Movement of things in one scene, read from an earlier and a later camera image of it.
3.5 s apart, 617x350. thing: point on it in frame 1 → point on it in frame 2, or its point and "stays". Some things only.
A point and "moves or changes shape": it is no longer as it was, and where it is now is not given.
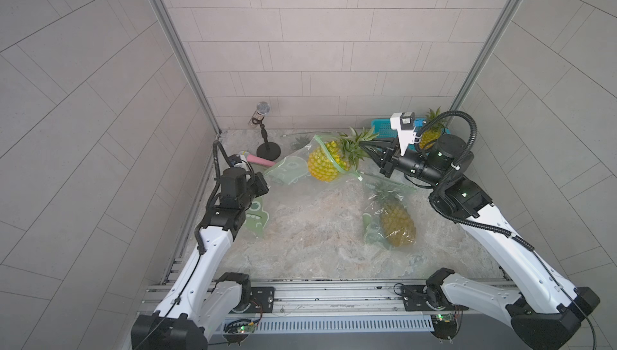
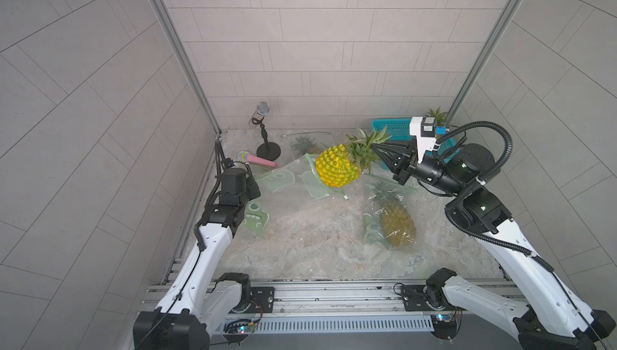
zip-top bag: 255,217 stays
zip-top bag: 389,221 stays
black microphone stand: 268,150 stays
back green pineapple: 300,143 stays
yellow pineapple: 335,157 moves or changes shape
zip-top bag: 317,160 → 294,184
